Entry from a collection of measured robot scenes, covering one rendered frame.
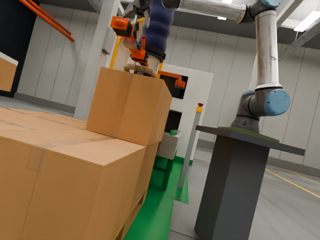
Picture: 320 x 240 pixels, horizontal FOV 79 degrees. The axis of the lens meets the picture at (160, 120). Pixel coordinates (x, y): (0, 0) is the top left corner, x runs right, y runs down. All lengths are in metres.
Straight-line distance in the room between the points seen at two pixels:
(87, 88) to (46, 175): 2.24
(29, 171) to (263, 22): 1.36
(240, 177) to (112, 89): 0.96
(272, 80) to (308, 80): 11.12
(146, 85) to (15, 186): 0.78
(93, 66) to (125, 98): 1.72
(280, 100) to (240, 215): 0.74
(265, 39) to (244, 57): 10.29
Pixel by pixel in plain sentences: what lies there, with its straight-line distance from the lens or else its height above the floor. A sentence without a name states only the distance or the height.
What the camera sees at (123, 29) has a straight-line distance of 0.94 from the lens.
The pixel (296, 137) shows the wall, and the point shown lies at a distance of 11.88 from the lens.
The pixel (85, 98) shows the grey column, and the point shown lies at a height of 0.77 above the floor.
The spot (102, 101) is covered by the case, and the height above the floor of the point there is 0.74.
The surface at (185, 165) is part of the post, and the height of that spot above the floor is 0.28.
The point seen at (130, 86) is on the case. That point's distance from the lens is 1.19.
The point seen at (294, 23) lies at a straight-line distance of 10.54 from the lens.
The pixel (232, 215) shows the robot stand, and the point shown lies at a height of 0.25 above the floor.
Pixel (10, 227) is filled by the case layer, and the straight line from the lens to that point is 0.77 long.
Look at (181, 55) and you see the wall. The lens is 11.41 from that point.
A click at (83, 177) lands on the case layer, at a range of 0.60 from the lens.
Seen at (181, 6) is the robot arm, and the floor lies 1.44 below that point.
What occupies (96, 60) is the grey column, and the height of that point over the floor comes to 1.31.
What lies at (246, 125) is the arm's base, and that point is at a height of 0.82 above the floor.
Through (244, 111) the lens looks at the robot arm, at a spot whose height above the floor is 0.91.
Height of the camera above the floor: 0.69
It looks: 1 degrees up
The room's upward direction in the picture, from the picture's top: 14 degrees clockwise
